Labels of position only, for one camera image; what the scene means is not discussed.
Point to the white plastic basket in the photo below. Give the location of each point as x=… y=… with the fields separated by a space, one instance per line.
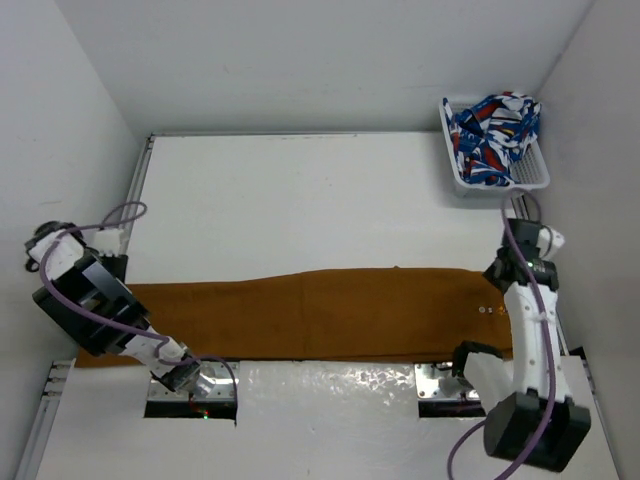
x=530 y=172

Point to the brown trousers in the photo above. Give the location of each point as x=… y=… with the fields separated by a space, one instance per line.
x=405 y=315

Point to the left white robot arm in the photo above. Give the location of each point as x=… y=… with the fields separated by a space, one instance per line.
x=84 y=293

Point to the white front cover board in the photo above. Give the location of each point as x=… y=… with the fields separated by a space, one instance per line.
x=296 y=420

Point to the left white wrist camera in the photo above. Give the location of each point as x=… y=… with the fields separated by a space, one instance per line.
x=109 y=242

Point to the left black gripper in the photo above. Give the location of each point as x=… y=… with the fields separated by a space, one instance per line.
x=114 y=263

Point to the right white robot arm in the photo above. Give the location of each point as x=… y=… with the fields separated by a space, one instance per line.
x=531 y=417

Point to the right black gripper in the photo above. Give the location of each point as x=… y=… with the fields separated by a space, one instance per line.
x=487 y=273

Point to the blue white patterned cloth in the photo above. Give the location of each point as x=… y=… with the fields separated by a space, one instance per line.
x=489 y=139

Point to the aluminium table frame rail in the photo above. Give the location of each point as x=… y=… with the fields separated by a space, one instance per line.
x=135 y=170

